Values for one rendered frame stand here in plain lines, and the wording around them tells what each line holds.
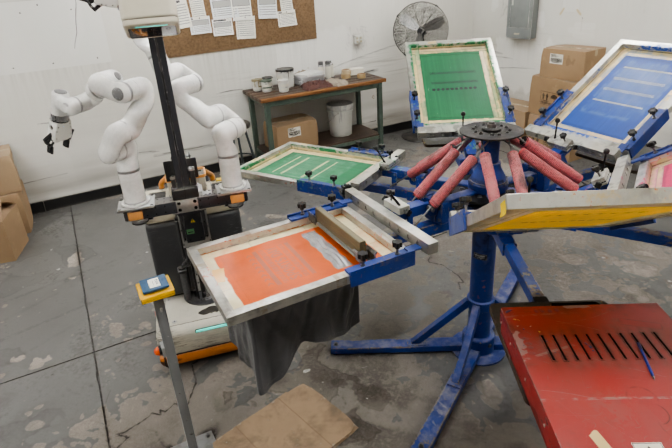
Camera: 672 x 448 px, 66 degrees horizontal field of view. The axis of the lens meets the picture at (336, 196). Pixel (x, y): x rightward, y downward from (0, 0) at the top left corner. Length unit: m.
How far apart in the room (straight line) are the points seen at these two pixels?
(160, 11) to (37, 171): 3.84
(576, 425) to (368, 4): 5.71
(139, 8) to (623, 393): 1.97
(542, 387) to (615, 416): 0.16
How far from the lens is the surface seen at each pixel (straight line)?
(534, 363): 1.49
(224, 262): 2.26
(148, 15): 2.19
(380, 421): 2.81
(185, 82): 2.51
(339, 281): 1.99
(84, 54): 5.62
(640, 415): 1.44
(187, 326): 3.12
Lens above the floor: 2.07
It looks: 24 degrees down
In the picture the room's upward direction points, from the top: 4 degrees counter-clockwise
